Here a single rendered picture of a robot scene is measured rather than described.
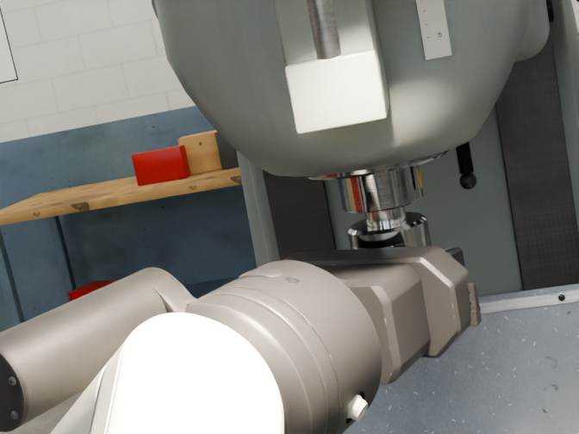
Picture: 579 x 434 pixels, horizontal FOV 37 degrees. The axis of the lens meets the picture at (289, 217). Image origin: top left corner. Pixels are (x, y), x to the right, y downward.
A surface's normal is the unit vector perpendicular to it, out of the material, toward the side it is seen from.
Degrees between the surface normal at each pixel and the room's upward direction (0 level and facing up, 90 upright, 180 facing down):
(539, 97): 90
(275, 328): 45
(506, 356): 63
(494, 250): 90
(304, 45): 90
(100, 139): 90
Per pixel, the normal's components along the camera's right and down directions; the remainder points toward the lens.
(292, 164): -0.28, 0.87
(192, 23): -0.60, 0.26
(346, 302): 0.59, -0.58
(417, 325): 0.83, -0.06
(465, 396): -0.23, -0.26
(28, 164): -0.16, 0.22
